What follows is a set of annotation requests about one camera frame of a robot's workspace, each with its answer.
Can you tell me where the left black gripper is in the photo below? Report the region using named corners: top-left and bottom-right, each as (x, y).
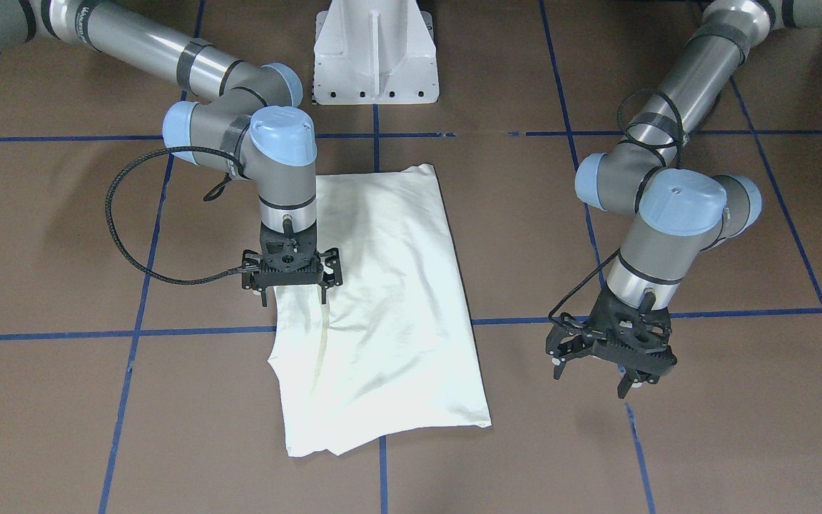
top-left (545, 287), bottom-right (676, 400)

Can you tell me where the cream long sleeve cat shirt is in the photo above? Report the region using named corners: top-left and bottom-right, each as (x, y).
top-left (268, 163), bottom-right (492, 458)

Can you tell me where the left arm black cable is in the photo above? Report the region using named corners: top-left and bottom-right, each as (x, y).
top-left (548, 87), bottom-right (687, 322)

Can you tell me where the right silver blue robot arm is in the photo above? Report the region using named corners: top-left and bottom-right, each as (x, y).
top-left (0, 1), bottom-right (343, 297)

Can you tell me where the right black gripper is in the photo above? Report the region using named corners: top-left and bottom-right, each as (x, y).
top-left (241, 223), bottom-right (343, 307)

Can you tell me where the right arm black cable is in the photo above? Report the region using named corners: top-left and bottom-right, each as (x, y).
top-left (104, 146), bottom-right (255, 286)

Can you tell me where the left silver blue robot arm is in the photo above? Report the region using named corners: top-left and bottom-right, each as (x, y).
top-left (545, 1), bottom-right (822, 399)

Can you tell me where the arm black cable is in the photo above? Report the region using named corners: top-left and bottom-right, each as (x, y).
top-left (104, 146), bottom-right (255, 286)
top-left (548, 87), bottom-right (687, 322)

